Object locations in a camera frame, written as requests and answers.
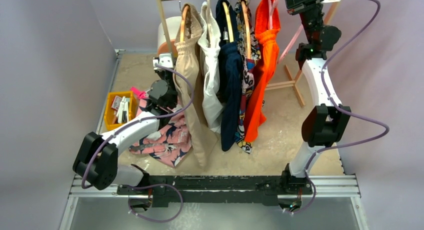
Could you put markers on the yellow plastic bin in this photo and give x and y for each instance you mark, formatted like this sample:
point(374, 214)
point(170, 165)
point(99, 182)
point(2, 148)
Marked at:
point(111, 112)

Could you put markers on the white shorts on hanger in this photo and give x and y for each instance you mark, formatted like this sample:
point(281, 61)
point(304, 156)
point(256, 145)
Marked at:
point(209, 52)

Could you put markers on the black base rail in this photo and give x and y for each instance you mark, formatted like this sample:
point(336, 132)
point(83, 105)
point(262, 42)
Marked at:
point(268, 190)

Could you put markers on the pink shark print shorts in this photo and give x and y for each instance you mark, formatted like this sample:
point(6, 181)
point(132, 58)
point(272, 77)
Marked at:
point(169, 145)

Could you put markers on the beige shorts on hanger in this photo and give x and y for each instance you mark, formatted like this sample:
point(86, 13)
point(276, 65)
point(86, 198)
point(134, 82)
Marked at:
point(190, 89)

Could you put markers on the wooden clothes rack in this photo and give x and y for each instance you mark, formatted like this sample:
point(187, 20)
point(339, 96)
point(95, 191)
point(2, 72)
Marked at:
point(280, 85)

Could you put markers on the patterned shorts on hanger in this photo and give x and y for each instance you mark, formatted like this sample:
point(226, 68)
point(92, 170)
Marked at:
point(248, 48)

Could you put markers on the navy shorts on hanger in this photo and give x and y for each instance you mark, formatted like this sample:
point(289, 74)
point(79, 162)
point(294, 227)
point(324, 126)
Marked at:
point(229, 65)

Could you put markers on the pink plastic clip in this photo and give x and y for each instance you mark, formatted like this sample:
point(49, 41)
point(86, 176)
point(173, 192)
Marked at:
point(140, 94)

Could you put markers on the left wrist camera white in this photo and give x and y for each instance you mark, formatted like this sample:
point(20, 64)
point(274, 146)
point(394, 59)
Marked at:
point(165, 60)

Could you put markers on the orange hanger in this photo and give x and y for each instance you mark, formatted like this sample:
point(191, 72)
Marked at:
point(184, 12)

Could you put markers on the orange shorts on hanger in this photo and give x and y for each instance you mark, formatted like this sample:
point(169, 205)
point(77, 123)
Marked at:
point(266, 29)

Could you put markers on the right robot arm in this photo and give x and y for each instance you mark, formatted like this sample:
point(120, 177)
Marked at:
point(327, 121)

